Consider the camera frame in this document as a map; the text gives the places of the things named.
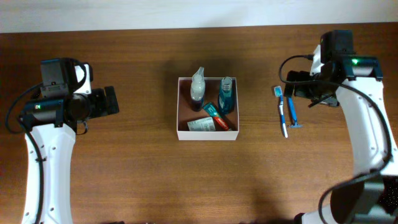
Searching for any white cardboard box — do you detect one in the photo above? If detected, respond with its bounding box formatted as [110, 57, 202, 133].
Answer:
[176, 77, 239, 141]

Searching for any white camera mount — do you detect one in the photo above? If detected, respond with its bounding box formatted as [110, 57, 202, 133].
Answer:
[310, 45, 323, 76]
[74, 63, 93, 95]

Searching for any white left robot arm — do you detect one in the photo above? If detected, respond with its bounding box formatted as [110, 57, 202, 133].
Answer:
[18, 86, 119, 223]

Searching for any blue mouthwash bottle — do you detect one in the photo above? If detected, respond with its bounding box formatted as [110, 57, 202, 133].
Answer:
[218, 77, 233, 114]

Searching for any teal white toothpaste tube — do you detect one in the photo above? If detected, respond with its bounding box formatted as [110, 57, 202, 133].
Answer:
[203, 102, 232, 131]

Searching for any clear spray bottle purple liquid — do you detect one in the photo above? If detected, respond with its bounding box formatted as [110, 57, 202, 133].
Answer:
[190, 67, 205, 111]

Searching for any blue disposable razor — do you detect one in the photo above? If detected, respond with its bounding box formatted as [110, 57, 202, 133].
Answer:
[287, 97, 302, 128]

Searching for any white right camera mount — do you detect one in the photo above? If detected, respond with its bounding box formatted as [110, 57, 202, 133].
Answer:
[310, 45, 323, 76]

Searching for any green white small tube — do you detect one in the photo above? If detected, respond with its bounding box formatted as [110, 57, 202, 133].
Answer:
[187, 117, 216, 131]

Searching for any blue white toothbrush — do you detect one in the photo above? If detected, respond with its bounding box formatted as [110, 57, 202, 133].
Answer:
[274, 86, 288, 138]

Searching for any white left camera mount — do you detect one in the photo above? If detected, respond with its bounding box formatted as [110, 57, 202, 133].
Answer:
[74, 63, 93, 95]

